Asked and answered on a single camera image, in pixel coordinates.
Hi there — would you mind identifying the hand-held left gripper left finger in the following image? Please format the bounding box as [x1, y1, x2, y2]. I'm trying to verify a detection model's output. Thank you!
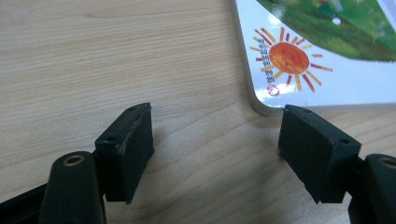
[94, 102, 155, 205]

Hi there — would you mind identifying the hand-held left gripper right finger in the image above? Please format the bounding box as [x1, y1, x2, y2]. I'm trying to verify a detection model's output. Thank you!
[277, 104, 362, 204]

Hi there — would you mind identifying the white picture book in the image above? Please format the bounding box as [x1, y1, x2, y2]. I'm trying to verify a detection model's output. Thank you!
[230, 0, 396, 118]

